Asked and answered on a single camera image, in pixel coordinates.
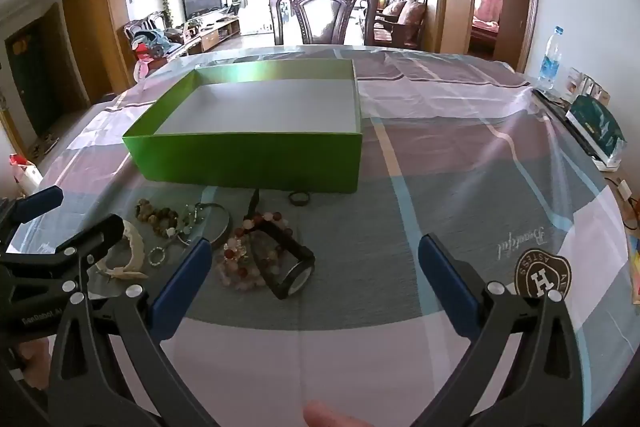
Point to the silver metal bangle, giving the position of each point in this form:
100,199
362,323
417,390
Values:
226,227

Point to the small card boxes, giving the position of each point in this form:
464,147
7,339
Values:
590,87

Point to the clear water bottle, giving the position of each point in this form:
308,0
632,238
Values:
550,62

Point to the green cardboard box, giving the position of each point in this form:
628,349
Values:
250,162

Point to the wooden sofa with cushions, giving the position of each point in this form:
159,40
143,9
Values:
400,19

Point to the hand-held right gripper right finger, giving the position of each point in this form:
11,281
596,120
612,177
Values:
447,282

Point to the white bangle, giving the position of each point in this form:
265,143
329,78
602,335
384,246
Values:
134,248

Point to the plaid tablecloth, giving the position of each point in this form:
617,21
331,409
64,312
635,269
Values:
450,147

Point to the wooden television stand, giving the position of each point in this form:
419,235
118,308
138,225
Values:
215,34

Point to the red paper bag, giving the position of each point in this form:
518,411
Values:
22,169

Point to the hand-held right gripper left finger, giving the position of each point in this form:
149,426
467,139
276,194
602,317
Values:
182,287

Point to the green tissue pack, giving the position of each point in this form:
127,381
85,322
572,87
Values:
595,127

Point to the person's right hand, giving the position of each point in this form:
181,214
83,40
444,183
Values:
325,416

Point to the person's left hand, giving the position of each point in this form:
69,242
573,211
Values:
36,359

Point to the dark entrance door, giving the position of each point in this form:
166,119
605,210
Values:
27,77

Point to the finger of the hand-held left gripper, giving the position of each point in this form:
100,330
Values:
37,203
102,231

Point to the black wrist watch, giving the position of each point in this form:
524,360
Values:
294,279

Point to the wooden armchair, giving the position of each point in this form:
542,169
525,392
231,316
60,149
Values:
132,29

